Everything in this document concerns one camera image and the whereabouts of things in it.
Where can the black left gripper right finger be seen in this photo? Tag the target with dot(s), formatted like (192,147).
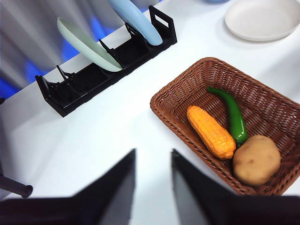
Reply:
(234,211)

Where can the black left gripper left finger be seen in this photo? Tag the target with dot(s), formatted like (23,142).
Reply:
(70,211)

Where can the tan toy potato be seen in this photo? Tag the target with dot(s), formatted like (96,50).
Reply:
(255,161)

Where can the orange toy corn cob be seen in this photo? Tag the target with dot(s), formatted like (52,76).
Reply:
(211,132)

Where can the green toy cucumber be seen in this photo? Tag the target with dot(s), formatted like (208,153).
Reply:
(235,114)

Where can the brown wicker basket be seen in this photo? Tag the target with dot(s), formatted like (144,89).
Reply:
(187,89)

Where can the black plate rack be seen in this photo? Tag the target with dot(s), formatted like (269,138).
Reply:
(89,82)

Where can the pale green plate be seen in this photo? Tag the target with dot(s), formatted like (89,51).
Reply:
(89,47)

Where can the grey curtain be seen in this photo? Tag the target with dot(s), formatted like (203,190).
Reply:
(28,35)

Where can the white flat plate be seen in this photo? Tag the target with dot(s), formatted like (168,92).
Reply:
(260,18)

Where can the pale blue plate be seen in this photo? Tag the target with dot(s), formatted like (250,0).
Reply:
(140,21)

